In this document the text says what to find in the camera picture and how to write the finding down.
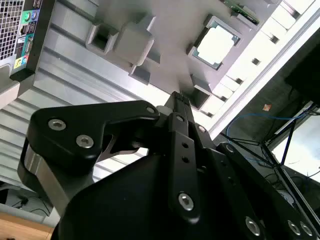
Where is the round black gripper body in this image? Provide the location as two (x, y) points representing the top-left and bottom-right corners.
(51, 149), (251, 240)

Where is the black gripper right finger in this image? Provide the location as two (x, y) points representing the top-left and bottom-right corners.
(181, 94), (320, 240)

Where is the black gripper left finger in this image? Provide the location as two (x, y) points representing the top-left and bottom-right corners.
(17, 91), (202, 227)

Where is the silver CPU with green rim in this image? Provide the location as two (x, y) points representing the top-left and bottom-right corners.
(187, 17), (243, 71)

